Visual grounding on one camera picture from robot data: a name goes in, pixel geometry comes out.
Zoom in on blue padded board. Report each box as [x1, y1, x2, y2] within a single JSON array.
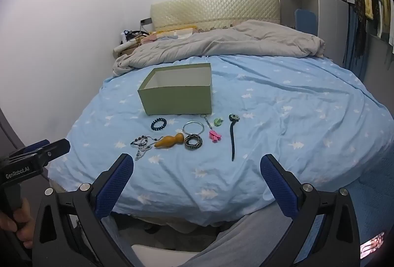
[[295, 8, 318, 36]]

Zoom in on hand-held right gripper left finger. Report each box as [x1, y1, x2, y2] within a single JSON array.
[[32, 153, 145, 267]]

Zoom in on person's left hand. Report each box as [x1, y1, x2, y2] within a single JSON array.
[[0, 201, 34, 244]]

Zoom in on black spiral hair tie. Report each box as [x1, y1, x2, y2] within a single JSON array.
[[150, 118, 167, 132]]

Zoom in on black and white patterned bangle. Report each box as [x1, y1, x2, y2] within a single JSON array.
[[184, 133, 204, 151]]

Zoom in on blue hanging cloth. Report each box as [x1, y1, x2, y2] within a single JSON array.
[[343, 5, 369, 83]]

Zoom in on bedside clutter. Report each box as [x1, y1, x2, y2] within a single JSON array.
[[112, 29, 150, 58]]

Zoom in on grey duvet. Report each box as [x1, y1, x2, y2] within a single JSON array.
[[112, 20, 326, 77]]

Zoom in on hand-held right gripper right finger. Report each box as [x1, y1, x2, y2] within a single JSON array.
[[260, 154, 361, 267]]

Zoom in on beaded silver chain necklace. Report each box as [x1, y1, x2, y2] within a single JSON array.
[[131, 135, 164, 162]]

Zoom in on person's grey trouser leg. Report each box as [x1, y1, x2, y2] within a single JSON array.
[[181, 205, 296, 267]]

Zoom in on floral pillow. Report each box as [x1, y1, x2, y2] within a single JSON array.
[[150, 26, 202, 40]]

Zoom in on wooden gourd ornament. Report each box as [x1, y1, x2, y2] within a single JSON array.
[[154, 133, 185, 150]]

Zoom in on green cardboard box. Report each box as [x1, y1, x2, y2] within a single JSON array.
[[137, 63, 213, 116]]

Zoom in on light blue printed bedsheet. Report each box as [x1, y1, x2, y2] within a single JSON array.
[[48, 54, 394, 226]]

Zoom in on small screwdriver keychain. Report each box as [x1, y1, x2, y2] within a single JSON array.
[[201, 114, 214, 132]]

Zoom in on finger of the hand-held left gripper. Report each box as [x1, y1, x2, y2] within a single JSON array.
[[9, 138, 71, 164], [10, 139, 51, 159]]

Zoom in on blue textured rug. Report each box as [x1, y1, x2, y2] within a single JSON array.
[[308, 159, 394, 255]]

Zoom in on lit phone screen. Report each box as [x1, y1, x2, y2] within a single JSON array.
[[360, 232, 387, 260]]

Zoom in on black hair stick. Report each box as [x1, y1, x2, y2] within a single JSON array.
[[228, 113, 241, 162]]

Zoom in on dark hanging clothes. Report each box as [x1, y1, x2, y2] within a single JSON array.
[[334, 0, 394, 55]]

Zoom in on thin silver bangle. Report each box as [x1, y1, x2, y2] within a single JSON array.
[[183, 121, 205, 135]]

